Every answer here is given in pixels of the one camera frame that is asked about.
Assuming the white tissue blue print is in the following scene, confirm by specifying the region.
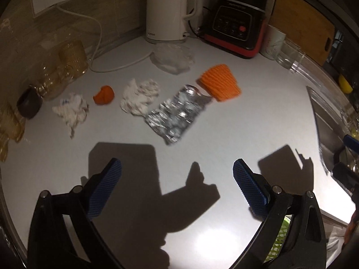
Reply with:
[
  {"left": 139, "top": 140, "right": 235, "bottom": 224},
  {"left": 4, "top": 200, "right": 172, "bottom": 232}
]
[{"left": 52, "top": 93, "right": 89, "bottom": 139}]

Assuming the orange foam fruit net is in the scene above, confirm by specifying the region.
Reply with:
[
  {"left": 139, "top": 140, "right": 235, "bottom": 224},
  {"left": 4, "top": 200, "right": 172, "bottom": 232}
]
[{"left": 197, "top": 64, "right": 242, "bottom": 102}]

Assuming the orange peel piece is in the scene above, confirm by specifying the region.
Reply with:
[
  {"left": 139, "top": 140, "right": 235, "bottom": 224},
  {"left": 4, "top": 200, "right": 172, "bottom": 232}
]
[{"left": 93, "top": 86, "right": 115, "bottom": 106}]

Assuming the silver foil wrapper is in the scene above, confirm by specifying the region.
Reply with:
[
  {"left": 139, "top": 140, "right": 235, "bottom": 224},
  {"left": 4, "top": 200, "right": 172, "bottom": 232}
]
[{"left": 144, "top": 85, "right": 212, "bottom": 145}]

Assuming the clear plastic bag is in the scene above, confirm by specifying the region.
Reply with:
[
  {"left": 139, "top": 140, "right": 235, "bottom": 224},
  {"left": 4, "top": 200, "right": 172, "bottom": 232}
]
[{"left": 150, "top": 43, "right": 195, "bottom": 75}]

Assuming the green perforated trash basket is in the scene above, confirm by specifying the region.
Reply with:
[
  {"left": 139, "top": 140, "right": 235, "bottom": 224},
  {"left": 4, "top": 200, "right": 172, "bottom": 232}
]
[{"left": 265, "top": 215, "right": 291, "bottom": 262}]

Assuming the stainless steel sink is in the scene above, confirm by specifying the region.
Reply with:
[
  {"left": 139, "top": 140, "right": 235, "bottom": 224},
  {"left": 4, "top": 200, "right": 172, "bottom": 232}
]
[{"left": 305, "top": 85, "right": 359, "bottom": 197}]

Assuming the clear drinking glass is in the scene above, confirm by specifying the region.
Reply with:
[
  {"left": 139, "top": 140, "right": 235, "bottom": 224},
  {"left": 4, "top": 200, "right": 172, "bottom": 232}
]
[{"left": 276, "top": 40, "right": 305, "bottom": 72}]

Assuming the wooden cutting board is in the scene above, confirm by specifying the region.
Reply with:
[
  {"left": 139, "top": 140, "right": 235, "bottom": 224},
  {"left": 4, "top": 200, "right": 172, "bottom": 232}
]
[{"left": 269, "top": 0, "right": 335, "bottom": 66}]

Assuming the amber glass cup left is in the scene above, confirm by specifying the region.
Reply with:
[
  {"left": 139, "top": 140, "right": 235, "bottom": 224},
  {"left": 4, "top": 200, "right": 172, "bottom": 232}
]
[{"left": 1, "top": 101, "right": 24, "bottom": 162}]

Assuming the white patterned mug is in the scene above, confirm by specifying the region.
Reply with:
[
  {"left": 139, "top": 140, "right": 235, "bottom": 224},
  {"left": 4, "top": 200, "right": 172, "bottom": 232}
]
[{"left": 259, "top": 25, "right": 286, "bottom": 60}]

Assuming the dark brown small jar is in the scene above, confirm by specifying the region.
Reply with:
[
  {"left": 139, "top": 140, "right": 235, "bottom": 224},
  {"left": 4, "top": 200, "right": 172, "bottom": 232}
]
[{"left": 16, "top": 86, "right": 43, "bottom": 120}]

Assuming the red black blender base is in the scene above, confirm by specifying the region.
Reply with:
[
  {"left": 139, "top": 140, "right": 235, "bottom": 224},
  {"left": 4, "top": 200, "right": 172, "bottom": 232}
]
[{"left": 200, "top": 0, "right": 267, "bottom": 59}]

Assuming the amber ribbed glass cup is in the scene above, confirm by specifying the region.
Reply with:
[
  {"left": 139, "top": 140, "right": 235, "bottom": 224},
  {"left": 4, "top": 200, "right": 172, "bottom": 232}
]
[{"left": 58, "top": 40, "right": 89, "bottom": 80}]

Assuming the white electric kettle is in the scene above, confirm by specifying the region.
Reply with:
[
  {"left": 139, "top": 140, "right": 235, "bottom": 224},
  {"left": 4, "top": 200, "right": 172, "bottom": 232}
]
[{"left": 145, "top": 0, "right": 203, "bottom": 44}]

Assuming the white power cable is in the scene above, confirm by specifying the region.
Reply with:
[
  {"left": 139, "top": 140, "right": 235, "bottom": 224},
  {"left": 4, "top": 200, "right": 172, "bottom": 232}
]
[{"left": 55, "top": 4, "right": 153, "bottom": 74}]

